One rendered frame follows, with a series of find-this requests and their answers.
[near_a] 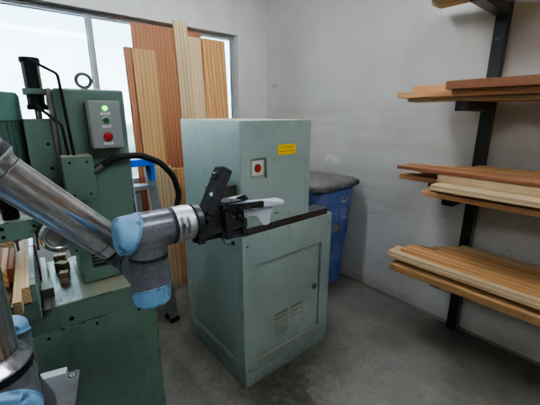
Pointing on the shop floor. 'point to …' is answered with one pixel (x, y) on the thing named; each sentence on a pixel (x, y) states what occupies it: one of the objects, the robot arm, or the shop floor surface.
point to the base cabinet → (109, 357)
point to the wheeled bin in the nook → (326, 187)
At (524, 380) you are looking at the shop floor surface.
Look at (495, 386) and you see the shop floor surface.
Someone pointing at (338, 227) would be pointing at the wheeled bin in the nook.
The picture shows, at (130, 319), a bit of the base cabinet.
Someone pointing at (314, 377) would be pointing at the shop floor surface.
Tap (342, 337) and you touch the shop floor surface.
